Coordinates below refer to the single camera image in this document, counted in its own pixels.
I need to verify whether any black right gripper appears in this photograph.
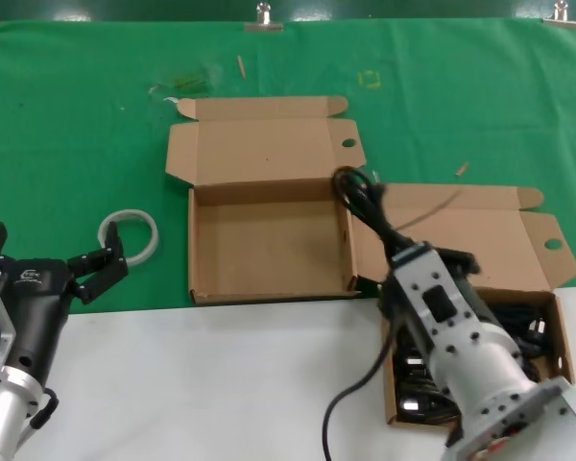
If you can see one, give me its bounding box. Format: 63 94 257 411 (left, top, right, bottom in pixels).
434 247 499 328

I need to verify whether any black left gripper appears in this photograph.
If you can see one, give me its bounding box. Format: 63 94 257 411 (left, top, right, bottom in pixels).
0 221 130 385

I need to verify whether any open brown cardboard box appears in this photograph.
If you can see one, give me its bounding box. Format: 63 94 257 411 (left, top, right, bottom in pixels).
352 182 576 426
164 95 368 305

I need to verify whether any translucent white tape roll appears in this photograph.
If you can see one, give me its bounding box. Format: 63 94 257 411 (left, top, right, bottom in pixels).
97 208 160 266

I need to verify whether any green table cloth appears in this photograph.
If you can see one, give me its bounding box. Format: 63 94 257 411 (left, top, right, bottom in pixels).
0 17 576 317

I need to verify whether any clear plastic wrapper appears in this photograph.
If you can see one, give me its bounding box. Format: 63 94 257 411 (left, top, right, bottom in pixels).
147 64 222 97

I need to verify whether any metal binder clip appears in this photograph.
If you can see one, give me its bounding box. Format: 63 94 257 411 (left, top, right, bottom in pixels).
541 0 576 30
243 1 285 34

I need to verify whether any black power cord bundle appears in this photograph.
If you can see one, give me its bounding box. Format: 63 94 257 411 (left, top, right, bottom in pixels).
393 300 561 385
396 381 462 426

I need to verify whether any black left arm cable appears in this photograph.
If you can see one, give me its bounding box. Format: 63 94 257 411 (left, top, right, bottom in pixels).
28 387 60 431

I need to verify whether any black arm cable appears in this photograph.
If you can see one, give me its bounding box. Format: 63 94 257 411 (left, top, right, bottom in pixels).
322 287 400 461
28 387 60 431

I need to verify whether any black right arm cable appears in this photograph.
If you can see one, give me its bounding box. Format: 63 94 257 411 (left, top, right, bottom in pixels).
322 287 400 461

